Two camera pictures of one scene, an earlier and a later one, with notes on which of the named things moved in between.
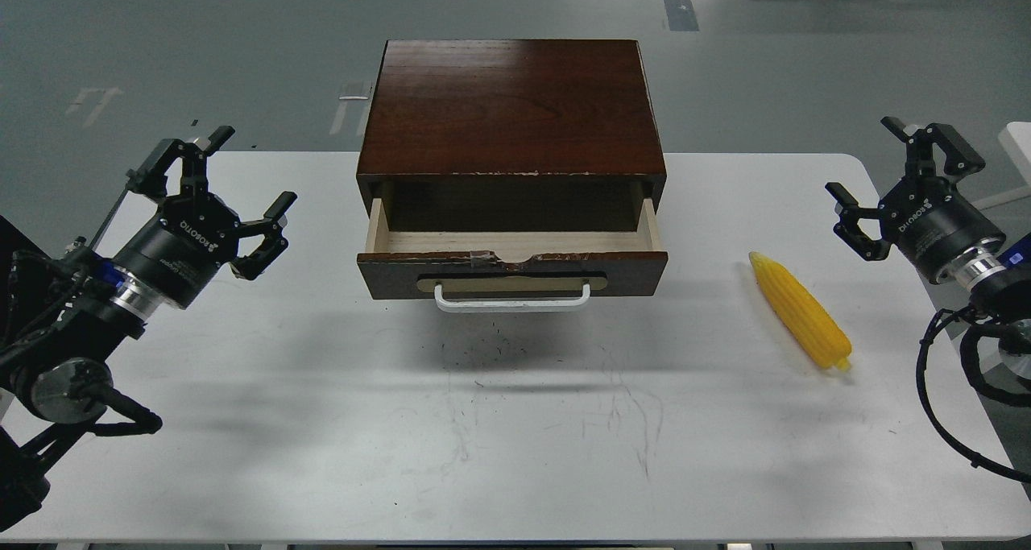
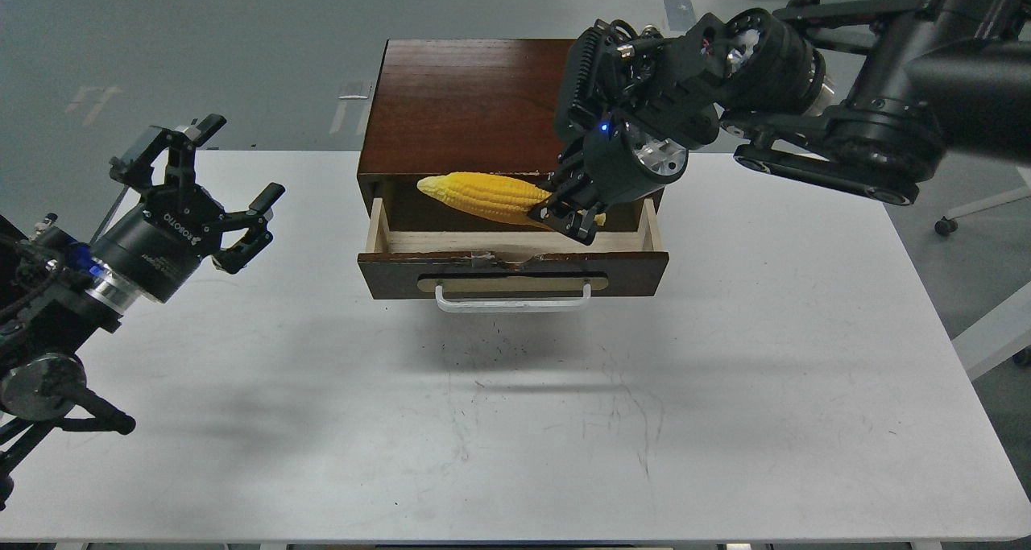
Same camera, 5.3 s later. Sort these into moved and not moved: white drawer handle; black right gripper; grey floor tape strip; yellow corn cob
Moved: yellow corn cob; black right gripper
Not moved: white drawer handle; grey floor tape strip
